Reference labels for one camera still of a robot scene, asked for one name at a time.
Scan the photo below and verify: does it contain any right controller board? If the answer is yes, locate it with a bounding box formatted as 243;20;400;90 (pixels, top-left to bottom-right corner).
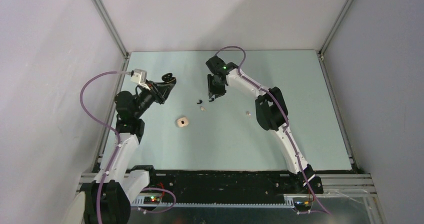
293;201;314;212

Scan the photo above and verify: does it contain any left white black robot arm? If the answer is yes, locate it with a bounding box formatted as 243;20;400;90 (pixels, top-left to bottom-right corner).
80;77;177;224

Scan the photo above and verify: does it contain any corner aluminium post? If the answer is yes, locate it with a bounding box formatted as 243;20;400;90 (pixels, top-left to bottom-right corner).
91;0;129;59
318;0;355;56

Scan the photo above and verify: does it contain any controller board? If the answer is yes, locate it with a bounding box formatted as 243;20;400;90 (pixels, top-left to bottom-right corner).
293;201;314;212
143;196;162;205

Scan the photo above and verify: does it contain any right corner aluminium post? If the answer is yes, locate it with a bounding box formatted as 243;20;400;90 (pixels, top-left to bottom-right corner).
318;0;355;56

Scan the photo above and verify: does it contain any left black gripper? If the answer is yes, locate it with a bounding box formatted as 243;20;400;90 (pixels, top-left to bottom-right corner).
133;80;174;119

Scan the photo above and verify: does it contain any beige earbud charging case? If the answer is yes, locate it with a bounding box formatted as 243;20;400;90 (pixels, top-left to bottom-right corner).
176;117;190;128

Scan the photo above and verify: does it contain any left controller board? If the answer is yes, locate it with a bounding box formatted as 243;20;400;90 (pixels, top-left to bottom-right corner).
143;196;162;205

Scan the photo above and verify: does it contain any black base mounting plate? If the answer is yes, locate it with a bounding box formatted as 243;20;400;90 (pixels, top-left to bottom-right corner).
147;170;324;204

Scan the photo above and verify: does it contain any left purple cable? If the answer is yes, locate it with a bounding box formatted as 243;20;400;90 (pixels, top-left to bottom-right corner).
80;71;177;224

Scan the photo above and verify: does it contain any black earbud charging case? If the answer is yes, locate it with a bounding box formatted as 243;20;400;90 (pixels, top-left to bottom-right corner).
161;73;177;84

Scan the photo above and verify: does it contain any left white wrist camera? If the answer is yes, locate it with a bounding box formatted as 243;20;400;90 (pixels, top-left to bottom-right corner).
130;69;147;86

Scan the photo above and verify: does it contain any left corner aluminium post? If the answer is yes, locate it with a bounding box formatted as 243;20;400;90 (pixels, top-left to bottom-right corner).
91;0;129;59

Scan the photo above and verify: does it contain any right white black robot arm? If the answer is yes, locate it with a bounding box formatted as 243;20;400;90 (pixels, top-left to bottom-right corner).
205;55;317;193

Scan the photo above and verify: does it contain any grey slotted cable duct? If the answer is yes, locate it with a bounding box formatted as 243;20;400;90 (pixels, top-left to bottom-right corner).
131;196;295;209

